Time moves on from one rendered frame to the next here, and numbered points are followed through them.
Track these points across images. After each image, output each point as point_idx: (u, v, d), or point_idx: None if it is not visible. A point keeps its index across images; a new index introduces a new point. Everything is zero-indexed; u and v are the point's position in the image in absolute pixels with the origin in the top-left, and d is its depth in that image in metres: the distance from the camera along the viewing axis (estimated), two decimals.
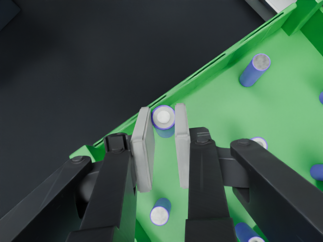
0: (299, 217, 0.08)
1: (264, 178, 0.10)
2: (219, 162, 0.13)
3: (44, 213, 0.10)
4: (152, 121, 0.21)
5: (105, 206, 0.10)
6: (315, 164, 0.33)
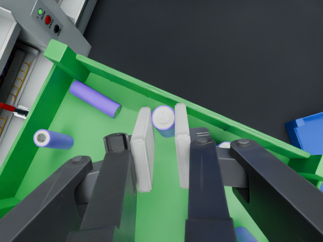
0: (299, 217, 0.08)
1: (264, 178, 0.10)
2: (219, 162, 0.13)
3: (44, 213, 0.10)
4: None
5: (105, 206, 0.10)
6: (113, 115, 0.35)
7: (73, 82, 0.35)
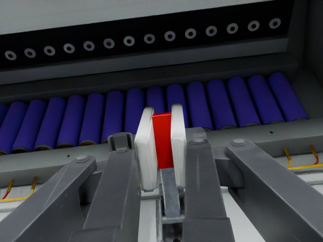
0: (295, 216, 0.08)
1: (260, 178, 0.10)
2: (215, 162, 0.13)
3: (48, 212, 0.10)
4: None
5: (108, 206, 0.10)
6: None
7: None
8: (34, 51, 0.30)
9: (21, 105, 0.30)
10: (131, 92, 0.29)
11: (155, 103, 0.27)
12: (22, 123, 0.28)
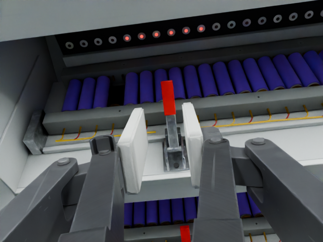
0: (311, 217, 0.08)
1: (278, 177, 0.10)
2: (234, 161, 0.13)
3: (32, 215, 0.10)
4: None
5: (94, 208, 0.10)
6: None
7: None
8: (266, 18, 0.39)
9: (254, 61, 0.39)
10: None
11: None
12: (267, 71, 0.38)
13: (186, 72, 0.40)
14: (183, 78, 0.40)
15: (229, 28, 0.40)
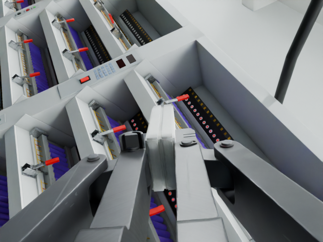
0: (285, 216, 0.08)
1: (249, 179, 0.10)
2: (203, 163, 0.13)
3: (57, 211, 0.10)
4: None
5: (117, 205, 0.10)
6: None
7: None
8: None
9: None
10: None
11: None
12: None
13: None
14: None
15: None
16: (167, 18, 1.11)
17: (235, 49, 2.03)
